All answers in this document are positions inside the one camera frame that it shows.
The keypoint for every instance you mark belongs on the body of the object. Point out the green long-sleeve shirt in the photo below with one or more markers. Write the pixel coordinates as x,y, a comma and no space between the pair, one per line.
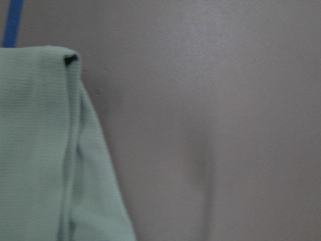
57,178

